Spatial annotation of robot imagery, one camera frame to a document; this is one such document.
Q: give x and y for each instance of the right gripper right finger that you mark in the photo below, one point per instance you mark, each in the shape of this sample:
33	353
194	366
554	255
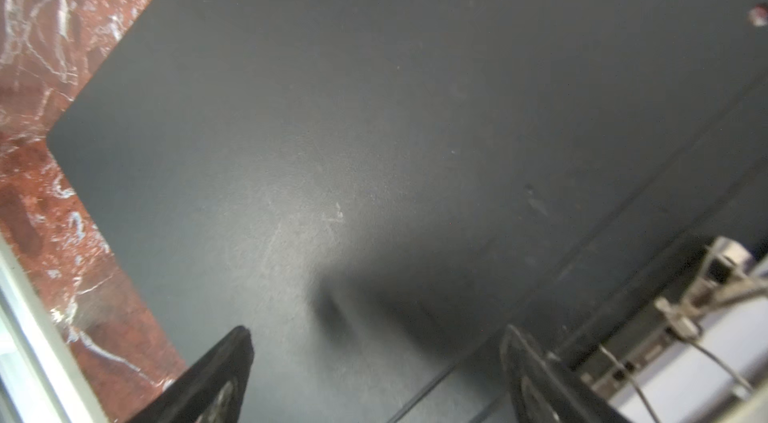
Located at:
543	389

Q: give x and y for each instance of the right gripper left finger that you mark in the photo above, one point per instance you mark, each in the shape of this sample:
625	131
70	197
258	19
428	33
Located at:
212	389

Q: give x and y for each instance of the printed paper sheet top stack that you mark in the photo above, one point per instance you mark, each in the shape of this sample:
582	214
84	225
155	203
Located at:
702	369

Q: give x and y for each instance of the black folder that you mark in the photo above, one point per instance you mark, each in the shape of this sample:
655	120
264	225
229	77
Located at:
376	188

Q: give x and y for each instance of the metal lever clip mechanism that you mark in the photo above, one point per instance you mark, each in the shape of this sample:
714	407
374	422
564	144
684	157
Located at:
690	315

